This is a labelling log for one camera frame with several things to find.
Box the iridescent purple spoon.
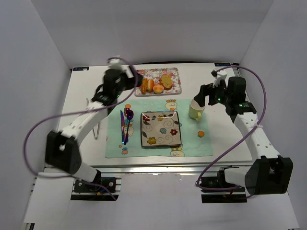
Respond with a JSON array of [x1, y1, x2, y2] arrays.
[[123, 108, 134, 145]]

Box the blue corner label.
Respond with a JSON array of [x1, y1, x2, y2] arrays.
[[72, 67, 89, 71], [214, 62, 231, 67]]

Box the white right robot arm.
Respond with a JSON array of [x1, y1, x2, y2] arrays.
[[194, 77, 293, 196]]

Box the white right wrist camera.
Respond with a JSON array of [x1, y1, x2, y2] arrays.
[[211, 69, 227, 88]]

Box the mint green cartoon placemat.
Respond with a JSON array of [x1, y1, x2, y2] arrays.
[[105, 99, 213, 159]]

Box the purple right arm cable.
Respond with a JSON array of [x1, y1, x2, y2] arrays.
[[195, 66, 268, 199]]

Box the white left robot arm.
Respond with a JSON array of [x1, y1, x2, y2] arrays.
[[45, 66, 142, 184]]

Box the square floral ceramic plate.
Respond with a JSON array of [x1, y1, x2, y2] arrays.
[[141, 111, 182, 148]]

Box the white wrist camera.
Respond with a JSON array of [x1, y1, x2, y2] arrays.
[[211, 69, 227, 88], [107, 57, 133, 78]]

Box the orange half bun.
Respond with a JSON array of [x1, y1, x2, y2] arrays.
[[147, 79, 154, 92]]

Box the seeded bread slice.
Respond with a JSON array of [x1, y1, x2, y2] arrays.
[[159, 74, 172, 90]]

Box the iridescent knife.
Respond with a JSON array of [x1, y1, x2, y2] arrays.
[[120, 111, 125, 144]]

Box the left blue corner label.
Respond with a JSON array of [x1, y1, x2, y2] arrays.
[[72, 67, 89, 71]]

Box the yellow mug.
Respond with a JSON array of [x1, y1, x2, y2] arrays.
[[189, 99, 205, 121]]

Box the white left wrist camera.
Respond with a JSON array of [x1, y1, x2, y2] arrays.
[[107, 57, 133, 78]]

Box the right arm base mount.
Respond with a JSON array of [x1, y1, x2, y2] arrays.
[[200, 165, 247, 204]]

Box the round golden muffin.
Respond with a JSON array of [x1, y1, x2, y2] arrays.
[[153, 84, 164, 94]]

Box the brown long bread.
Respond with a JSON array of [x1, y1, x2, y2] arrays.
[[141, 78, 148, 94]]

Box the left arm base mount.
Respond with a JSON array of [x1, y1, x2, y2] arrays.
[[71, 169, 119, 201]]

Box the floral serving tray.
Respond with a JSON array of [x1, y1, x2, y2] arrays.
[[134, 67, 182, 97]]

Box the right blue corner label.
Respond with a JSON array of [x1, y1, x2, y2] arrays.
[[214, 62, 231, 67]]

